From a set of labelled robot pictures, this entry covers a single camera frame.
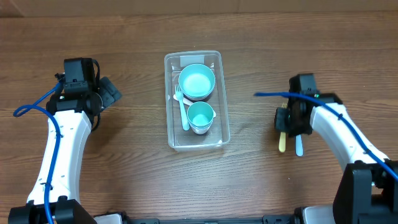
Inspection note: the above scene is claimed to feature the clear plastic container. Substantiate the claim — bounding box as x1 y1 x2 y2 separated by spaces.
164 50 230 152

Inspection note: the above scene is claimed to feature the light blue bowl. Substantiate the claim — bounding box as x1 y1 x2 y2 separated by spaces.
178 63 216 96

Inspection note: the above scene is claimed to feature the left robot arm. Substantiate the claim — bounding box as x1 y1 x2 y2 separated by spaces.
8 58 125 224

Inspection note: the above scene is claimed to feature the pink cup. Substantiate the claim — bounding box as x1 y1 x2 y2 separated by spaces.
190 125 211 135

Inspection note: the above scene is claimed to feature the green cup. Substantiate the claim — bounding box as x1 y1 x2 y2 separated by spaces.
187 101 214 128

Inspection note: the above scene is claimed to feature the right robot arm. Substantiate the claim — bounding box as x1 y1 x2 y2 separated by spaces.
274 73 397 223

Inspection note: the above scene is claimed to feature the yellow fork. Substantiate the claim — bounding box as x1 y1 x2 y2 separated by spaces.
279 103 287 152

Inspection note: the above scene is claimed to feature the white plastic spoon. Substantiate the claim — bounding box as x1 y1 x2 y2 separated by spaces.
173 94 216 118

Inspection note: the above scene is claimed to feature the light blue fork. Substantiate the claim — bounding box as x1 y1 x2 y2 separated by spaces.
175 84 190 131
295 135 303 157

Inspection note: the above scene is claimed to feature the teal bowl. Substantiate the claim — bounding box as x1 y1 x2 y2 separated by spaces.
184 93 212 101

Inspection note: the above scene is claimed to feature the left blue cable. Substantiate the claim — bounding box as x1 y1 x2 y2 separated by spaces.
12 81 65 224

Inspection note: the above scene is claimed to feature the blue cup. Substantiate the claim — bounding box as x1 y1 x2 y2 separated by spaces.
190 123 211 132

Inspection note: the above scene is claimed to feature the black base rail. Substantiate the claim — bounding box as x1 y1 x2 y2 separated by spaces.
93 211 336 224

